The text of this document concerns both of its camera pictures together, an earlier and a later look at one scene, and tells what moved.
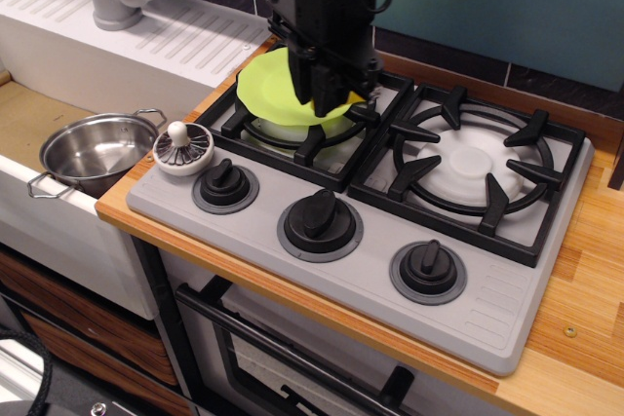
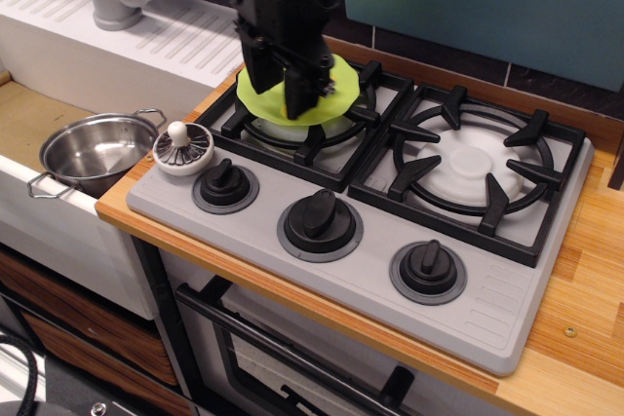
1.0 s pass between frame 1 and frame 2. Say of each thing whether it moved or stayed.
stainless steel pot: stayed
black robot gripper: moved
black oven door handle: stayed
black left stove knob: stayed
